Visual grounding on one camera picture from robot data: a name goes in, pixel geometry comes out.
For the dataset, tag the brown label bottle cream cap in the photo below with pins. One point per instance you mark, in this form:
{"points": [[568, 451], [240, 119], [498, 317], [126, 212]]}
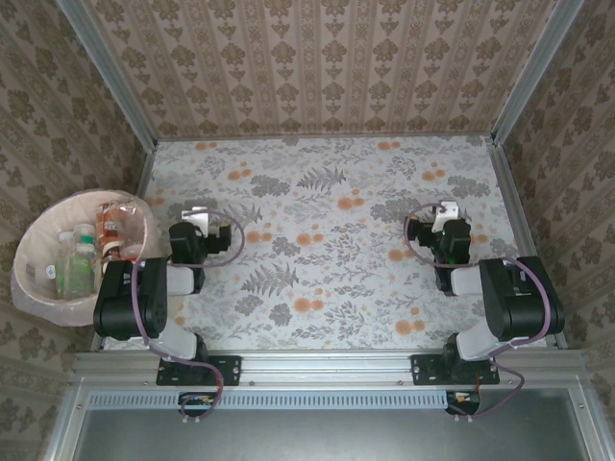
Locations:
{"points": [[106, 225]]}

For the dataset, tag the clear bottle crane print label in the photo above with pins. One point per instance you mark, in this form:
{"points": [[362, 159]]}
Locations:
{"points": [[86, 249]]}

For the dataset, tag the green label clear bottle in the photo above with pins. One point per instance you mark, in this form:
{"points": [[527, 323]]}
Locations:
{"points": [[67, 281]]}

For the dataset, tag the round pink waste bin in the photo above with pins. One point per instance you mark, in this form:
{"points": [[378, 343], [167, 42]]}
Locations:
{"points": [[24, 300], [36, 245]]}

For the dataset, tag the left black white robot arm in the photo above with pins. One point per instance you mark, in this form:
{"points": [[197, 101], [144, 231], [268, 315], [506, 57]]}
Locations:
{"points": [[130, 307]]}

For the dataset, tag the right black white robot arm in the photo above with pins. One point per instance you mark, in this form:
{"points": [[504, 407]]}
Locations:
{"points": [[519, 307]]}

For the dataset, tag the floral tablecloth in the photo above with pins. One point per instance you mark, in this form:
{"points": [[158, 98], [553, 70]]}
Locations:
{"points": [[336, 317]]}

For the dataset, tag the grey metal panel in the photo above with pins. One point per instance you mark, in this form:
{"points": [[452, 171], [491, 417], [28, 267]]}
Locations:
{"points": [[312, 437]]}

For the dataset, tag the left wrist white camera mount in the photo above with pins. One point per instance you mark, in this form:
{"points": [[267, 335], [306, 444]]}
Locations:
{"points": [[197, 218]]}

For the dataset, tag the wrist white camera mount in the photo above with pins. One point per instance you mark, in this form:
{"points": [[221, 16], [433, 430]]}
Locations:
{"points": [[444, 213], [197, 218]]}

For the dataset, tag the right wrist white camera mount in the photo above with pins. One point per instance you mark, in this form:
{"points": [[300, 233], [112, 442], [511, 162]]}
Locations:
{"points": [[444, 213]]}

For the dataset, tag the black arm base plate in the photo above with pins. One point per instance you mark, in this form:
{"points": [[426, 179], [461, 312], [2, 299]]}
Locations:
{"points": [[230, 370], [423, 370]]}

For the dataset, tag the aluminium mounting rail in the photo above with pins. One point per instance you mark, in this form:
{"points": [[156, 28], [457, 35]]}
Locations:
{"points": [[327, 367]]}

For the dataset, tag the aluminium frame post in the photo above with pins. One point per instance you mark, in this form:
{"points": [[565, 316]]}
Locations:
{"points": [[114, 77], [533, 72]]}

